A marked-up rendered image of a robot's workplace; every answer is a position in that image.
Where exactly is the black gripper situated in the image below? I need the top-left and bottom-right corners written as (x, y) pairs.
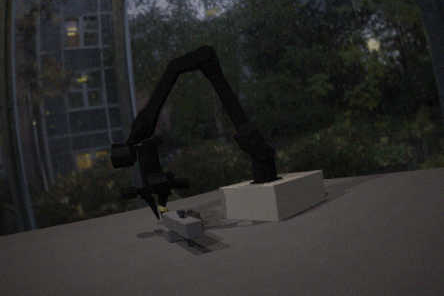
top-left (121, 162), bottom-right (190, 220)

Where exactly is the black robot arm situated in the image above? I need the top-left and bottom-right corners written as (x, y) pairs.
top-left (110, 45), bottom-right (282, 194)

